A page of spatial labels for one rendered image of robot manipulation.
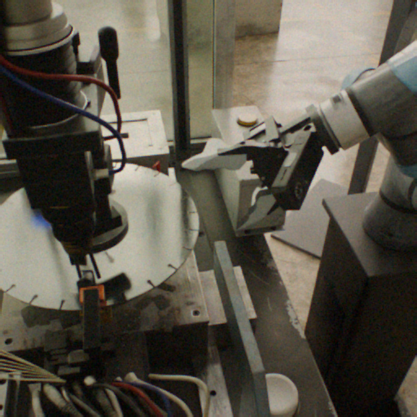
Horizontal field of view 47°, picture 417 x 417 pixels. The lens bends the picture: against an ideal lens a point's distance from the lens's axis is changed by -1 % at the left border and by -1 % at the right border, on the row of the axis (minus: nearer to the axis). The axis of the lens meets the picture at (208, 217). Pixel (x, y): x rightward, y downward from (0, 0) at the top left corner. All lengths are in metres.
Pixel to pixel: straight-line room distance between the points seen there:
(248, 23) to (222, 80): 2.91
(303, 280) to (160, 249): 1.30
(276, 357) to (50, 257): 0.40
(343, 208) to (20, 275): 0.71
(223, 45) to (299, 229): 1.19
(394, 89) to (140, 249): 0.41
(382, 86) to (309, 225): 1.54
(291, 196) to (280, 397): 0.32
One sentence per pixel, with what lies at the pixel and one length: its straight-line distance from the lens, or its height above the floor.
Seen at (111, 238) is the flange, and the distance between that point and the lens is 0.73.
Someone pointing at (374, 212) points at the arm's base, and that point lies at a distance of 1.06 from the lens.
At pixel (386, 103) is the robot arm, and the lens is 0.67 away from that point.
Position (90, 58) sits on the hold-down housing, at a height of 1.25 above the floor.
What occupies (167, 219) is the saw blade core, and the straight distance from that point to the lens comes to 0.76.
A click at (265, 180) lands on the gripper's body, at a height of 1.04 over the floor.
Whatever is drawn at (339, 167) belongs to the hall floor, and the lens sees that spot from 2.59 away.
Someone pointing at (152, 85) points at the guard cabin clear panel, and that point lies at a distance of 1.16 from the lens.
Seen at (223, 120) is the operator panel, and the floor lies 0.90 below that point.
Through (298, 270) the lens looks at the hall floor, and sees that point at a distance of 2.00.
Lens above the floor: 1.46
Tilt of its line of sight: 42 degrees down
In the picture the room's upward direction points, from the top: straight up
